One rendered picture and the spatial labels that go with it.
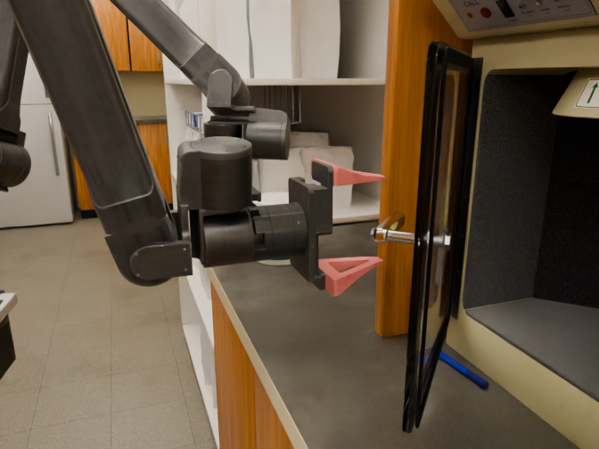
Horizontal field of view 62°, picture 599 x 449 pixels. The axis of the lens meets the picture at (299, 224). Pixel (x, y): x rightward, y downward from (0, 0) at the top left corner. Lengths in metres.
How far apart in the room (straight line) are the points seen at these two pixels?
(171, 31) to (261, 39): 0.87
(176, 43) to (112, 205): 0.40
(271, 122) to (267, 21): 0.94
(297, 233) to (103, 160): 0.19
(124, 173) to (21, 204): 4.92
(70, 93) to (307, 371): 0.51
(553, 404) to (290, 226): 0.41
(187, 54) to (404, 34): 0.31
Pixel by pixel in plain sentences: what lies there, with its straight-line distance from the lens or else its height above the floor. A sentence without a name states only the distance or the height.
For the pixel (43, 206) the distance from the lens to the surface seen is 5.35.
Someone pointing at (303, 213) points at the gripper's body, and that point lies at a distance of 0.51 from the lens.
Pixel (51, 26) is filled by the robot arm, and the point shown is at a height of 1.39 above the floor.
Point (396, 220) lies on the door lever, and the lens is 0.57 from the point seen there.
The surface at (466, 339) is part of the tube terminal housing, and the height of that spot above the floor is 0.97.
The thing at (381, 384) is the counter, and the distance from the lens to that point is 0.76.
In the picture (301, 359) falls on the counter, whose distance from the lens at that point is 0.80.
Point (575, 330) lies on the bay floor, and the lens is 0.82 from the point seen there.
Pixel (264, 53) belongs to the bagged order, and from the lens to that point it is 1.67.
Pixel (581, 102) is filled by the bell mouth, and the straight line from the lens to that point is 0.66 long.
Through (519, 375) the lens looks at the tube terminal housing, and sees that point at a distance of 0.76.
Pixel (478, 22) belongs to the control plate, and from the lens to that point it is 0.71.
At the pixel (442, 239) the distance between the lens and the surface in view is 0.52.
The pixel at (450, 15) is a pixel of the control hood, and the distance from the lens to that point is 0.74.
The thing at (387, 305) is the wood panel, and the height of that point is 1.00.
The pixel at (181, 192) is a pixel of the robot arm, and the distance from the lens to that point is 0.47.
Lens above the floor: 1.36
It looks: 16 degrees down
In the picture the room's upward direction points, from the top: straight up
